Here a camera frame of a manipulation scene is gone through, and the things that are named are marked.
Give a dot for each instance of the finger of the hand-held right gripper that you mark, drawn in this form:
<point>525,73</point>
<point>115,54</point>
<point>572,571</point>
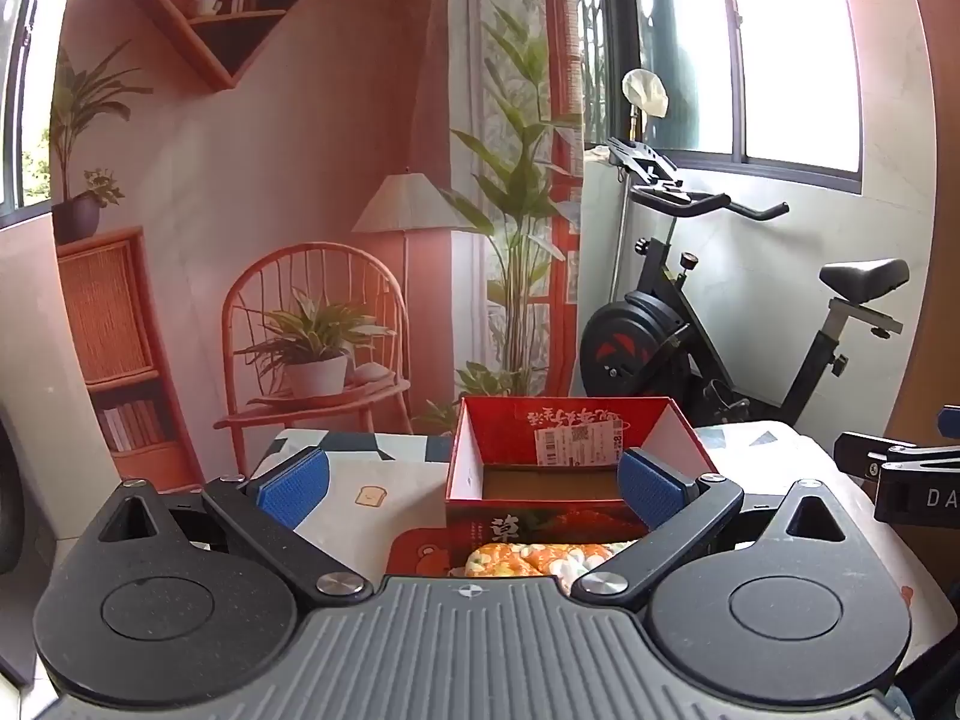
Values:
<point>951,420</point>
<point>862,450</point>

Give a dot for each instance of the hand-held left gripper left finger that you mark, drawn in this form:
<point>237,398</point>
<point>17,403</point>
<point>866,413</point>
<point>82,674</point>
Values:
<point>296,491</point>

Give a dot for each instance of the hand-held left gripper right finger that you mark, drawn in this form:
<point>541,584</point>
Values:
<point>652,491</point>

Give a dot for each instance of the red cardboard box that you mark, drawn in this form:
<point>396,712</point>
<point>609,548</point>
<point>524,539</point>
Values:
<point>480,457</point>

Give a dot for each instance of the orange and white plush cloth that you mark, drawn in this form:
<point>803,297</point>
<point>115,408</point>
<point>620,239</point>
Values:
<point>525,561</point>

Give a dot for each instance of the black exercise bike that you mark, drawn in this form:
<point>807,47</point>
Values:
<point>637,337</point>

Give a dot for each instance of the wooden panel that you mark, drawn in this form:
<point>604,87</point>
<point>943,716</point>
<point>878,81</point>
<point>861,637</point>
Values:
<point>930,240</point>

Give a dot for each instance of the dark-framed window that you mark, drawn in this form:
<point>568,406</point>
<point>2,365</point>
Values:
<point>34,165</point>
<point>787,52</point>

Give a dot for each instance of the wall poster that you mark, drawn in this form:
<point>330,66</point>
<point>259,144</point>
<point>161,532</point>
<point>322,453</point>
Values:
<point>262,165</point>

